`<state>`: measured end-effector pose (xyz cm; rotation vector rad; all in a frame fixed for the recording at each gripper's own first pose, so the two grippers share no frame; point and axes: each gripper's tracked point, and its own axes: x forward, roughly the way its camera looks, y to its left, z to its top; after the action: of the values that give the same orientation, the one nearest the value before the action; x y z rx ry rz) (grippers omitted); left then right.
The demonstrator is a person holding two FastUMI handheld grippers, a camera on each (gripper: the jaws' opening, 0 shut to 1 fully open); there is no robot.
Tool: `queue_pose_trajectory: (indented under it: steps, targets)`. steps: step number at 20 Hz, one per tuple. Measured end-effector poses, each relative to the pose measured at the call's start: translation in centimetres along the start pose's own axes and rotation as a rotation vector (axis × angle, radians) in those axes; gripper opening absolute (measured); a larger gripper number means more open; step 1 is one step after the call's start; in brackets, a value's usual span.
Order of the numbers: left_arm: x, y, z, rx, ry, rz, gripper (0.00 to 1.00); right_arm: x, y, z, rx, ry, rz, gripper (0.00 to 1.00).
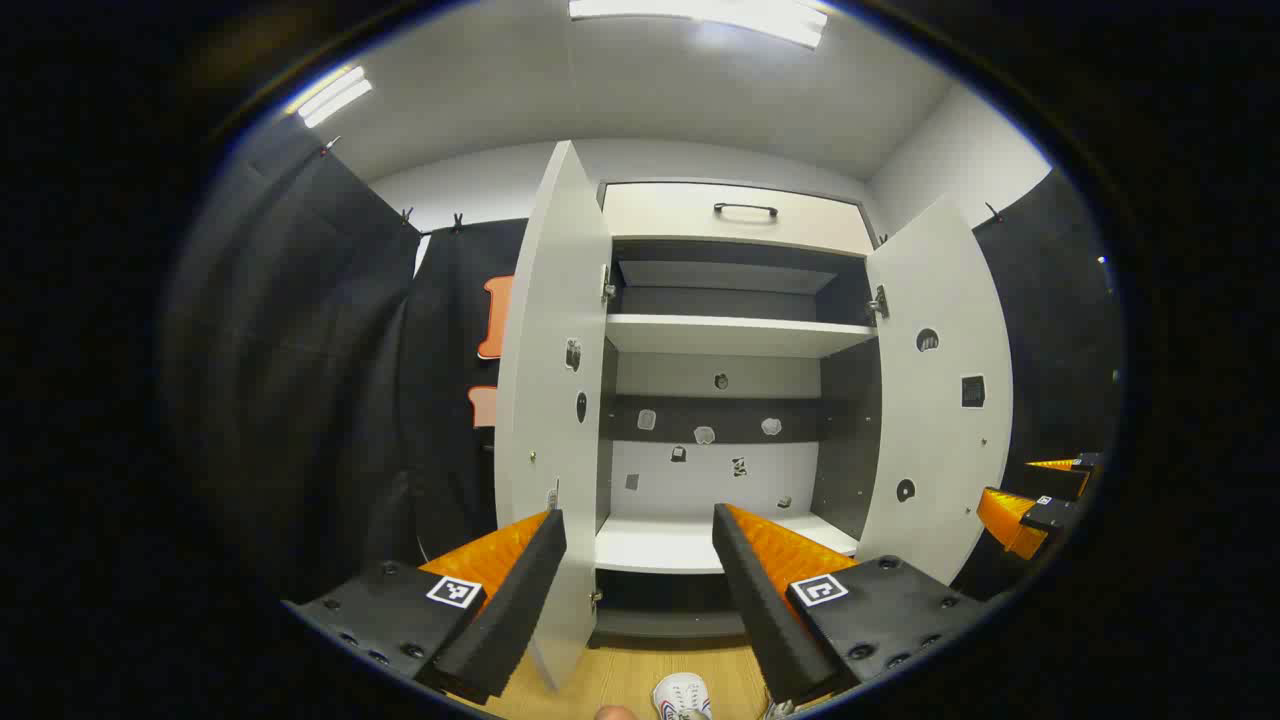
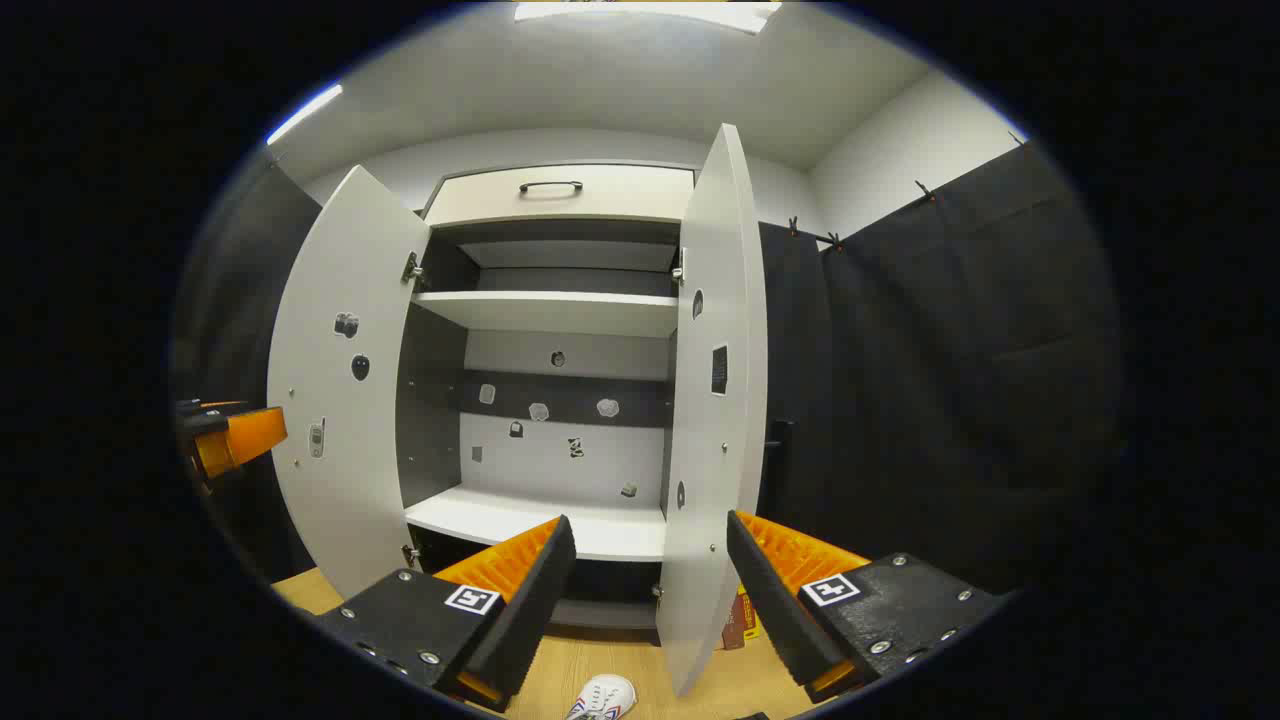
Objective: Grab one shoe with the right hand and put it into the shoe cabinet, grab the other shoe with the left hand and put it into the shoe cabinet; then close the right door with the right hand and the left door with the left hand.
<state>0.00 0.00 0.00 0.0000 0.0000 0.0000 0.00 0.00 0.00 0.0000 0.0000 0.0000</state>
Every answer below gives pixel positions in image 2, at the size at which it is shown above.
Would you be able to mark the white shoe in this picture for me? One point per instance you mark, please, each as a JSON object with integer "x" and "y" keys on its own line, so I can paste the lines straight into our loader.
{"x": 600, "y": 697}

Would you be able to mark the wide ceiling light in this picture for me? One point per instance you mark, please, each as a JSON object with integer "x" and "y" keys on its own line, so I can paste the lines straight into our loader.
{"x": 650, "y": 14}

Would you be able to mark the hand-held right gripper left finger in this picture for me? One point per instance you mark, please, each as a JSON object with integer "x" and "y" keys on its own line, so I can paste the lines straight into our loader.
{"x": 530, "y": 610}

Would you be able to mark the narrow ceiling light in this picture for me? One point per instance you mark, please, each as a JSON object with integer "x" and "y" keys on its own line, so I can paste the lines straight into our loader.
{"x": 303, "y": 113}

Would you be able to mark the cabinet door with cat sticker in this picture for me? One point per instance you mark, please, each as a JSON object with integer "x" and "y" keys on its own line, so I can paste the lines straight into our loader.
{"x": 715, "y": 250}

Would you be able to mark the dark red box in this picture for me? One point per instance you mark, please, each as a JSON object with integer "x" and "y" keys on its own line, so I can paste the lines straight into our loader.
{"x": 733, "y": 625}

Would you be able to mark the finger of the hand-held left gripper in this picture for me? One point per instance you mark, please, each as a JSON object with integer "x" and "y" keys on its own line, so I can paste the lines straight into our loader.
{"x": 250, "y": 435}

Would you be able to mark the white cabinet shelf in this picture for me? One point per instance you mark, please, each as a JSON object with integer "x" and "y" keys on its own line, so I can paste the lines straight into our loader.
{"x": 550, "y": 312}

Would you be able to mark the metal door hinge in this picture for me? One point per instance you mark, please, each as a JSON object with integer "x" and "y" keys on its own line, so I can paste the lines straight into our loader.
{"x": 678, "y": 270}
{"x": 412, "y": 268}

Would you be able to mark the cabinet door with phone sticker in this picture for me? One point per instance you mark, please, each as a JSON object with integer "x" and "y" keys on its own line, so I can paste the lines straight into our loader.
{"x": 350, "y": 270}

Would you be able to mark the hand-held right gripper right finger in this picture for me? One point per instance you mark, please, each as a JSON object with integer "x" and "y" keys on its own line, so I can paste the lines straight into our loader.
{"x": 775, "y": 610}

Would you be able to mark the white shoe cabinet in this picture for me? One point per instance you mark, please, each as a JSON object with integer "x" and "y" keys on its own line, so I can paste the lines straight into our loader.
{"x": 560, "y": 460}

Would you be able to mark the yellow box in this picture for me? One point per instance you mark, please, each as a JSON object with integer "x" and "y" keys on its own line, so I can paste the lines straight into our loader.
{"x": 751, "y": 615}

